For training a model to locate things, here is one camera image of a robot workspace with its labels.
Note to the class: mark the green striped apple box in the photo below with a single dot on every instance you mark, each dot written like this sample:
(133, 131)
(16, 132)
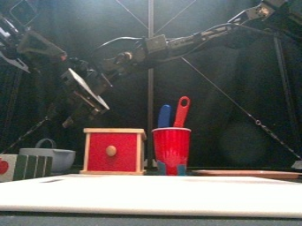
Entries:
(29, 167)

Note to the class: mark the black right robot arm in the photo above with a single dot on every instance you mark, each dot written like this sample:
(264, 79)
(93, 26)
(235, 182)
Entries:
(188, 39)

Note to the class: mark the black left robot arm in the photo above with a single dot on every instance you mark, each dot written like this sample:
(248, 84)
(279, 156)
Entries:
(8, 31)

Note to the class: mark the red wooden drawer box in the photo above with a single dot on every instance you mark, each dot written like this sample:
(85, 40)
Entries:
(113, 160)

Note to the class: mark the black frame strut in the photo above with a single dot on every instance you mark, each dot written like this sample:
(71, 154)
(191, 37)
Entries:
(283, 82)

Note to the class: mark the red utensil with hole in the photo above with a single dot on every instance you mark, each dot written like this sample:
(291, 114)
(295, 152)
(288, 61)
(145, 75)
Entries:
(180, 114)

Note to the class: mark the vertical metal frame pole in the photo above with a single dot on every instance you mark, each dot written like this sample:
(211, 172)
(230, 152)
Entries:
(149, 117)

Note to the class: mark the white cutting board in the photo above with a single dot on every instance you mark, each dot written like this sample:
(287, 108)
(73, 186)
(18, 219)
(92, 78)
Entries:
(148, 195)

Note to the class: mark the pink square plate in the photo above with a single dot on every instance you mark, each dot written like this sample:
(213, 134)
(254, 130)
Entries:
(251, 174)

